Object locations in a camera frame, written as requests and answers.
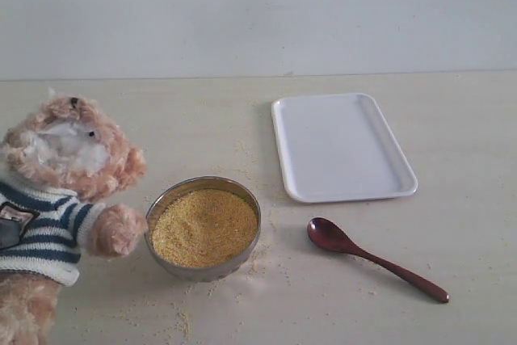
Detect dark red wooden spoon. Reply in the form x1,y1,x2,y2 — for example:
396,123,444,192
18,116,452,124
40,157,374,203
307,217,450,304

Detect plush teddy bear striped sweater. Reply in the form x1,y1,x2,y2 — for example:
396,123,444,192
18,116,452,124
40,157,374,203
1,93,147,344

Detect white plastic tray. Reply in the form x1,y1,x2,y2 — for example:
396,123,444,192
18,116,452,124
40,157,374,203
271,93,418,204

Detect yellow millet grain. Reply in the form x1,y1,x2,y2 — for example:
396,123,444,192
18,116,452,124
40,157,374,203
151,189,258,268

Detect steel bowl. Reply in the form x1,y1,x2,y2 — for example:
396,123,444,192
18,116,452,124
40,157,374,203
145,176,261,282

